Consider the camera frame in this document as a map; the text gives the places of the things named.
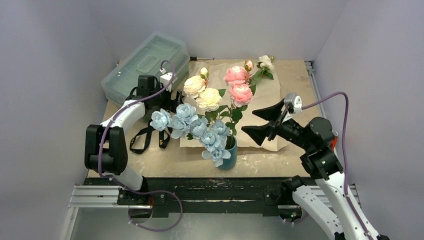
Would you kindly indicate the translucent plastic storage box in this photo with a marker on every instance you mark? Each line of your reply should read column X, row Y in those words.
column 146, row 60

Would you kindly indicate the small white rose stem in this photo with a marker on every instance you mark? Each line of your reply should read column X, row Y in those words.
column 265, row 68

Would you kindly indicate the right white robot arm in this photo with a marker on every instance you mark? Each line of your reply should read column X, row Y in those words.
column 343, row 218

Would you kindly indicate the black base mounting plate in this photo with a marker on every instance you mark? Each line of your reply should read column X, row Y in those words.
column 201, row 195

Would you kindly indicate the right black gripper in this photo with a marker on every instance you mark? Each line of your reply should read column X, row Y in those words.
column 276, row 124

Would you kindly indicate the pink rose flower stem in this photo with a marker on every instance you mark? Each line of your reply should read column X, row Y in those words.
column 237, row 77

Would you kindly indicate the aluminium frame rail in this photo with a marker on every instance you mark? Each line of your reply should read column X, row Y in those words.
column 100, row 196

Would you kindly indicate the blue flower stem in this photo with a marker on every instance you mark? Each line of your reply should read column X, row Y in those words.
column 186, row 123

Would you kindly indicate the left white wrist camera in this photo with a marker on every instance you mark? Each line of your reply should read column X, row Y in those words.
column 166, row 79

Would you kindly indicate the teal ceramic vase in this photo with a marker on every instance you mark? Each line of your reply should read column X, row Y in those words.
column 230, row 162

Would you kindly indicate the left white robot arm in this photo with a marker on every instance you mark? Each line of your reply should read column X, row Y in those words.
column 105, row 144

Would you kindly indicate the cream rose flower stem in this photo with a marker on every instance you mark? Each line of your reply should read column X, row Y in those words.
column 207, row 98

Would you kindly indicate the orange beige wrapping paper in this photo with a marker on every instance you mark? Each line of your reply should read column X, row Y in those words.
column 267, row 93

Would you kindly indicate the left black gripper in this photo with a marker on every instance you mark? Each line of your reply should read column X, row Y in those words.
column 170, row 104

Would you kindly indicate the black gold lettered ribbon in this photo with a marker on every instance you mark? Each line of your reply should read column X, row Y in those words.
column 159, row 121

